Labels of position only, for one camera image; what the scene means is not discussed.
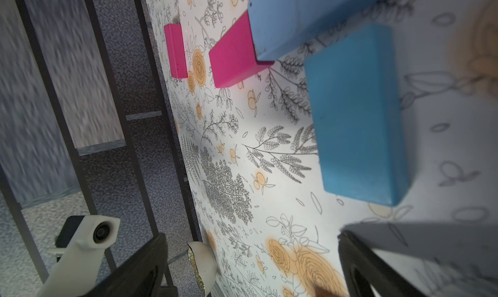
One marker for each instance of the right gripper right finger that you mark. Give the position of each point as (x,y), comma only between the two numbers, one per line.
(365,272)

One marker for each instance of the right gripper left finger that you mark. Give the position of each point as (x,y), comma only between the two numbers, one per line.
(140,275)

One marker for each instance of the light blue block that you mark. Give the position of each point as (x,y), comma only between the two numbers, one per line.
(354,96)

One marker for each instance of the magenta block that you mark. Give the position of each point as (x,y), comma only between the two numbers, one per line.
(233,58)

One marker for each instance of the purple block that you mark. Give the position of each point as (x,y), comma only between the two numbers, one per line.
(176,51)

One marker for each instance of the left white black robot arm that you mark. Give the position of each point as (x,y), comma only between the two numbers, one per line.
(81,246)

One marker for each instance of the patterned ceramic bowl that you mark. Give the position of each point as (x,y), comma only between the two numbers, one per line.
(202,259)

